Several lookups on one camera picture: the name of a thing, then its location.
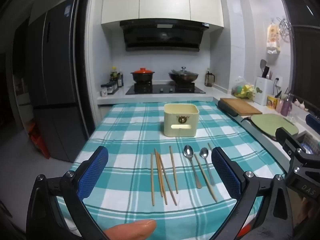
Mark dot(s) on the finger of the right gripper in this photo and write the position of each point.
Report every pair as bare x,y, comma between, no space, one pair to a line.
313,122
290,145

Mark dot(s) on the left hand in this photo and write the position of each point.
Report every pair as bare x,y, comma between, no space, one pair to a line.
141,229

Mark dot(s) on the black pot orange lid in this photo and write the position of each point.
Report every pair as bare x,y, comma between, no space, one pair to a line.
142,75

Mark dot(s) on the sauce bottles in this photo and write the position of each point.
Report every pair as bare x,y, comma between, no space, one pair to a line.
117,76

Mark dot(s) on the wooden chopstick three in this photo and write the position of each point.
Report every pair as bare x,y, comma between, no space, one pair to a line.
166,178

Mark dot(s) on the hanging paper bag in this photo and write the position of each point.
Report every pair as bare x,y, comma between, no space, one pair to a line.
272,41

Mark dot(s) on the right hand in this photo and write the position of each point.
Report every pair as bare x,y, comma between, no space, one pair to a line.
309,215

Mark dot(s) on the glass french press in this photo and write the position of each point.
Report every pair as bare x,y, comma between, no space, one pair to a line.
209,79

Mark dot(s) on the white knife holder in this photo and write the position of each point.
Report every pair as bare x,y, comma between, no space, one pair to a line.
263,88

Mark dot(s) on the wooden chopstick five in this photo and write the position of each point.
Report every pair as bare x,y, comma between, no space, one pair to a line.
206,179

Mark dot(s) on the yellow printed cup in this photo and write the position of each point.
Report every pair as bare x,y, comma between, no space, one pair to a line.
271,102

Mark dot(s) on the large steel spoon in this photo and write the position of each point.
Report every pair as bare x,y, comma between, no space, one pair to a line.
189,153

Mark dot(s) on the spice jar rack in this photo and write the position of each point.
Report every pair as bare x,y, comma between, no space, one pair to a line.
108,88

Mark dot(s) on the black range hood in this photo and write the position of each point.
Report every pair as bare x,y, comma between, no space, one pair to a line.
162,34

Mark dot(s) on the cream utensil holder box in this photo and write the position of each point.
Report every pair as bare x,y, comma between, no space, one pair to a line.
180,120

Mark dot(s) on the black refrigerator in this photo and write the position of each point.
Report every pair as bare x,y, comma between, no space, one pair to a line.
43,59

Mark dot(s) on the black gas stove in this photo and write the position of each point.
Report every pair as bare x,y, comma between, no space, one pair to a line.
168,88

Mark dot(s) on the hanging wire whisk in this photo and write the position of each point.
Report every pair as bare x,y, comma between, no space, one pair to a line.
284,28

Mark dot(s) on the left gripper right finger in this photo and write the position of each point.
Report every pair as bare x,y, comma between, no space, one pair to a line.
274,217

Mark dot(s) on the wooden chopstick two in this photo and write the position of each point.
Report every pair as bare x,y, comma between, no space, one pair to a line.
159,174

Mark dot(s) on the wooden chopstick four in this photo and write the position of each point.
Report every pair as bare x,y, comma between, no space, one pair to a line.
173,168

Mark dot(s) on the wooden cutting board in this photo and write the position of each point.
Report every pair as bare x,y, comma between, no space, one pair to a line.
235,107

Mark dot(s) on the bag of sponges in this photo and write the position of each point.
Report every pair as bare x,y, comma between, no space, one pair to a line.
242,89

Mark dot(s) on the purple cup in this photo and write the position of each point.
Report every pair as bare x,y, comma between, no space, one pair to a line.
286,107

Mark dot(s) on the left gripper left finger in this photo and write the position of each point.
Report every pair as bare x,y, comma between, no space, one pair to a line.
44,217

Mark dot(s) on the teal plaid tablecloth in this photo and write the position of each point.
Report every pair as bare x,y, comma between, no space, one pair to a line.
130,132

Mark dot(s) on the small steel spoon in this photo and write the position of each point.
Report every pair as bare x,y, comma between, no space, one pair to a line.
204,155

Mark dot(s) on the black wok glass lid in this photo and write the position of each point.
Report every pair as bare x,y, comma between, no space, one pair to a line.
182,75

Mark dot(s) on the green oven mitt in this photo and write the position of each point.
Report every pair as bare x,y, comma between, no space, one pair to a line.
269,123

